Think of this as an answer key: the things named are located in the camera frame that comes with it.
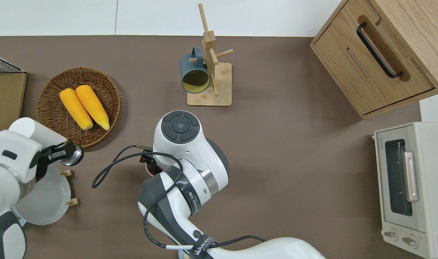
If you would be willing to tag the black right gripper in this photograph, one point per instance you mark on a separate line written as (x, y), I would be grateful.
(149, 159)

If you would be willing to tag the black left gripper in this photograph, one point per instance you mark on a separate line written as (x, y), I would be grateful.
(39, 165)

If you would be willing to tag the pink mug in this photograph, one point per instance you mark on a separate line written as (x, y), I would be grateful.
(152, 171)

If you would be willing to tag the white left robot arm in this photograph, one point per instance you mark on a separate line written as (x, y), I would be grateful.
(10, 154)

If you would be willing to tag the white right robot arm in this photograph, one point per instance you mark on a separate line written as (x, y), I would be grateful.
(190, 144)

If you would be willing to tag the round brown wicker tray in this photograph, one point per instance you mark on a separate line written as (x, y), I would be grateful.
(53, 118)

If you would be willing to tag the yellow corn cob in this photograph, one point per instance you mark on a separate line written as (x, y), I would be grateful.
(92, 107)
(76, 109)

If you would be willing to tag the grey plate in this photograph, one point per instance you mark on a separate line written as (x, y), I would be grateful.
(46, 201)

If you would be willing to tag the wooden mug tree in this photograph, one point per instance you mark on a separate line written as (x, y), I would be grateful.
(219, 90)

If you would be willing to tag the blue dome bell wooden base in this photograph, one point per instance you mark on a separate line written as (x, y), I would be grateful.
(183, 256)

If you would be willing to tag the dark blue mug yellow inside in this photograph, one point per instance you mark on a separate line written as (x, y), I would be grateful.
(190, 63)

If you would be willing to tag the brown table mat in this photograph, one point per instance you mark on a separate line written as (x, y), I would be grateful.
(276, 162)

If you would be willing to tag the wooden drawer cabinet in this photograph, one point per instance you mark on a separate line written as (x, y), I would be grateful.
(366, 72)

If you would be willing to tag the cream toaster oven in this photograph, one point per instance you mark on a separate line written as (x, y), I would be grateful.
(431, 172)

